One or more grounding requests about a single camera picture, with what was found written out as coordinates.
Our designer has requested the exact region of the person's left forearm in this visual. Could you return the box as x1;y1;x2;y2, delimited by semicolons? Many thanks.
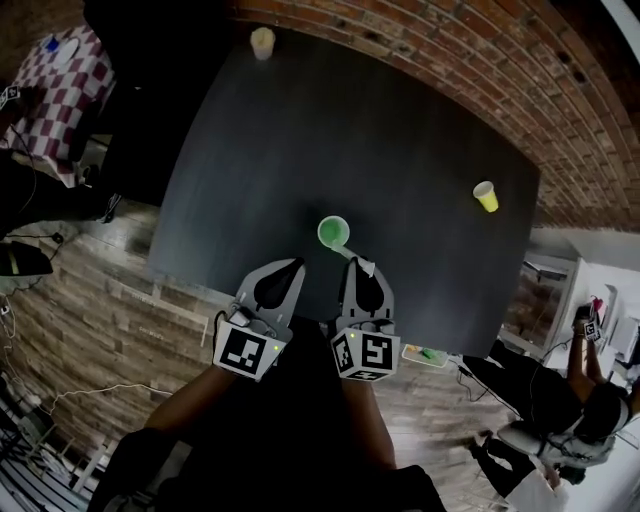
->
144;367;237;432

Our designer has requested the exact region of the checkered cloth covered table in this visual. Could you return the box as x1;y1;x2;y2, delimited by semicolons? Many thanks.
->
0;24;116;189

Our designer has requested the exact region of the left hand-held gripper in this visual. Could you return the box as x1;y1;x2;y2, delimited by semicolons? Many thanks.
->
212;256;308;384

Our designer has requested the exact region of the white floor cable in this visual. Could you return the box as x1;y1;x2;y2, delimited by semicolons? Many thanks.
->
49;381;174;417

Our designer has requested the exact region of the white plastic spoon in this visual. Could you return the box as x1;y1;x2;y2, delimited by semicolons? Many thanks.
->
328;242;377;278

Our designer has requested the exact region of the black floor cable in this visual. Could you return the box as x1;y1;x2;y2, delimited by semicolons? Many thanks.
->
457;362;516;417

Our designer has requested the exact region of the beige cup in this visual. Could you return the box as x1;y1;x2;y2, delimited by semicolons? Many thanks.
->
249;27;276;62

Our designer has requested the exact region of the white bin with colourful items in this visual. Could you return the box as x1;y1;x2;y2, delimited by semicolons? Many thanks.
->
401;343;451;367

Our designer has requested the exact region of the green plastic cup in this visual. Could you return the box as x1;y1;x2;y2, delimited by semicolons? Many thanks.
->
316;215;351;250

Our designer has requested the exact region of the black bag with green stripe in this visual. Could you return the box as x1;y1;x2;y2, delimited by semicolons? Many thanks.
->
0;239;54;277

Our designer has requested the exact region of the black wire rack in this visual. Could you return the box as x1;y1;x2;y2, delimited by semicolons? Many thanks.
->
0;389;101;512

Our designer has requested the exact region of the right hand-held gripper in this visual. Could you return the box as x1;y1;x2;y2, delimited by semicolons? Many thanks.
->
329;256;402;384

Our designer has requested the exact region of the yellow plastic cup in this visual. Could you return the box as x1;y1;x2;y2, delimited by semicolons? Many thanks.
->
472;180;500;214

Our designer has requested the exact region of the black office chair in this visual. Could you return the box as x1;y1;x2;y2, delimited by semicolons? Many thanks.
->
82;0;241;206

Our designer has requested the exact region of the grey swivel chair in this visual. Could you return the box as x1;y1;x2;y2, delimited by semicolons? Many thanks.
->
494;419;616;471

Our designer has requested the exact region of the person's right forearm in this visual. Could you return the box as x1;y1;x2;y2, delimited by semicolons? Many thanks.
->
342;377;400;471

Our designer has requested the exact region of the person's dark clothing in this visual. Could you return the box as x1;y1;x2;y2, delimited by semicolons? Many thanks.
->
92;319;449;512

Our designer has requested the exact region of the dark wooden table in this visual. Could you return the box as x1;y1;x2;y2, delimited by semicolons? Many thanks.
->
147;47;544;360

